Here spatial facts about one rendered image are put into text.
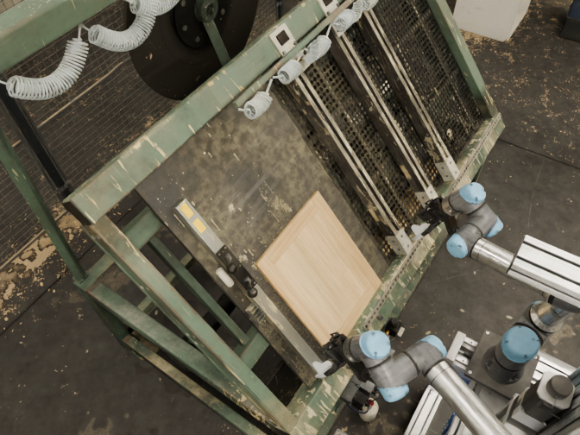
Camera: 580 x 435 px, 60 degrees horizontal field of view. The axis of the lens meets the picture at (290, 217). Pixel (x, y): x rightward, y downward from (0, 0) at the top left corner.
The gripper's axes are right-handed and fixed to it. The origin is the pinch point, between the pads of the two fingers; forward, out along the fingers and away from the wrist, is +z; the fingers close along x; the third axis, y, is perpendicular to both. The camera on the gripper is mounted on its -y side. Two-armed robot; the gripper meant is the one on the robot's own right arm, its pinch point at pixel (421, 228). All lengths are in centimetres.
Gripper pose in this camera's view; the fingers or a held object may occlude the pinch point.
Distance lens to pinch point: 206.4
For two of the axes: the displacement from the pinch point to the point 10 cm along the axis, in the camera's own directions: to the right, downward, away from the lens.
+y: -7.6, -6.5, -0.5
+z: -3.5, 3.4, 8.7
